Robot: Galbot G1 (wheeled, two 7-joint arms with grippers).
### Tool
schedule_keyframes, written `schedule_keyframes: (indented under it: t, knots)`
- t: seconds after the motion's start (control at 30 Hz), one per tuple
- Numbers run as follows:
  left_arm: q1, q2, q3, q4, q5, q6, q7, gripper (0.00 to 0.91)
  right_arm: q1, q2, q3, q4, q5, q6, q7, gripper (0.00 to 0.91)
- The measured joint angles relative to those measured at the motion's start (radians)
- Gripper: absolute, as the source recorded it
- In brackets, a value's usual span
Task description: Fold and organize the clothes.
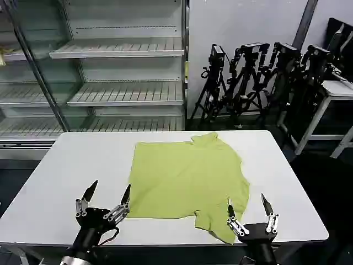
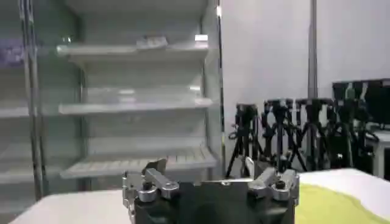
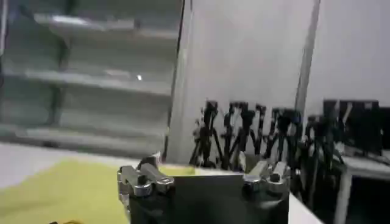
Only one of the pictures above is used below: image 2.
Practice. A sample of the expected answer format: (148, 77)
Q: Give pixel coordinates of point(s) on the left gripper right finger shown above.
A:
(265, 182)

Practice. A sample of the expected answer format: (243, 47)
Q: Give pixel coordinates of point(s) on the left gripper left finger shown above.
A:
(163, 185)

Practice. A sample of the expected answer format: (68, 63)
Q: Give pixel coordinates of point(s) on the yellow-green printed shirt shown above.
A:
(323, 210)

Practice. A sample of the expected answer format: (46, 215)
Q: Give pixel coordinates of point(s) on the white open display shelf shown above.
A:
(137, 106)

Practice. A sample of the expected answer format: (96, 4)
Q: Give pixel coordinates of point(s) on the white desk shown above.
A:
(381, 143)

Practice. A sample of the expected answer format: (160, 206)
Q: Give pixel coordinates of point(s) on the grey metal pole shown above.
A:
(312, 61)

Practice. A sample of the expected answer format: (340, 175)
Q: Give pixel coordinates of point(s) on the black computer monitor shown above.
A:
(377, 100)

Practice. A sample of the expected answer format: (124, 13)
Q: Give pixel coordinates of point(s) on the glass door display cabinet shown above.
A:
(18, 121)

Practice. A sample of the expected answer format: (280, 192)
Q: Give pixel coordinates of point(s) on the black tripod with camera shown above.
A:
(314, 121)
(347, 128)
(278, 121)
(245, 121)

